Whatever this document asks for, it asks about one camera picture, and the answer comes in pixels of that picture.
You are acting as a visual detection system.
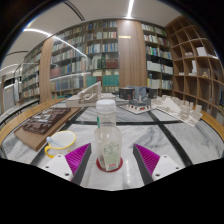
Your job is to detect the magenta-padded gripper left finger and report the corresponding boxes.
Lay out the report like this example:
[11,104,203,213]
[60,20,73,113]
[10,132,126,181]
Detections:
[40,142,92,186]

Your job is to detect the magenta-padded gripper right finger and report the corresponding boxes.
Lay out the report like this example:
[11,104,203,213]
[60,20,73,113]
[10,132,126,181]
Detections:
[132,143,183,186]

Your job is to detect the clear plastic bottle white cap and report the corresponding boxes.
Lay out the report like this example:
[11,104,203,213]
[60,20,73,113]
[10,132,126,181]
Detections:
[93,98,123,173]

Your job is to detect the flat round red coaster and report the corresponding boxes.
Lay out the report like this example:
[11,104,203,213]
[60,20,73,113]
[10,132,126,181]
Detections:
[95,156,124,174]

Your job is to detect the brown building model wooden board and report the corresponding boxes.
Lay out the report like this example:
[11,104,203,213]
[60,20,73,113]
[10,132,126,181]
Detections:
[12,106,82,153]

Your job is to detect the white architectural site model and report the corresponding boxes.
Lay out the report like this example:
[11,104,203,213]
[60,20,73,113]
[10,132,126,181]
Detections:
[150,94,204,128]

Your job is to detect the dark grey architectural model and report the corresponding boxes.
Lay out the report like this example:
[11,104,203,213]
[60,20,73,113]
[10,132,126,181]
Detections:
[118,85,159,116]

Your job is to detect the beige architectural model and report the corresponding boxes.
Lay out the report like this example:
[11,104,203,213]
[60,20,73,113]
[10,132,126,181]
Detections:
[65,81,116,109]

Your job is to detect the wooden slatted bench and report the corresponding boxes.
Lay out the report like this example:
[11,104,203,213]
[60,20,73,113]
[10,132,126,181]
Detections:
[199,109,224,142]
[0,97,68,145]

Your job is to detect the wooden cubby shelf unit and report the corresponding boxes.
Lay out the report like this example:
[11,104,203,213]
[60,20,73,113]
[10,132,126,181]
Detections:
[164,14,224,127]

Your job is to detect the ceiling light strips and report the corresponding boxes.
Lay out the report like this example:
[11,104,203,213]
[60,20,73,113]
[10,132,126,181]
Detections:
[0,0,136,73]

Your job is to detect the white mug yellow handle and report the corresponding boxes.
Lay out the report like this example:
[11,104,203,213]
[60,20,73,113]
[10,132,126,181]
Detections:
[43,130,78,160]

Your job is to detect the wooden bookshelf wall with books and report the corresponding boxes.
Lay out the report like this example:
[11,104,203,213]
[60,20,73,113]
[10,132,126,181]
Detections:
[17,19,175,102]

